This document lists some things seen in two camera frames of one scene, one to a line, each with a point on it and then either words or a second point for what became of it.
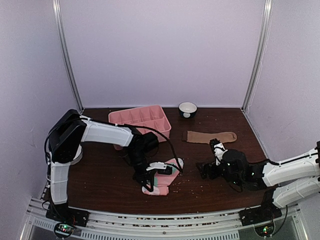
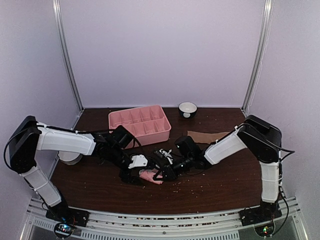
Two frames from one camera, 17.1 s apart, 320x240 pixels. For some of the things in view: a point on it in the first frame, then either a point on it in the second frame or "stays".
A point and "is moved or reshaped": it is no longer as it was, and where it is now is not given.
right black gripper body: x=231 y=179 to x=187 y=162
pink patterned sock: x=161 y=182 is moved or reshaped
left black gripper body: x=134 y=157 to x=116 y=155
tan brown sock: x=203 y=138 stays
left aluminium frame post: x=58 y=17 stays
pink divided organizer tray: x=153 y=116 stays
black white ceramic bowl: x=186 y=109 stays
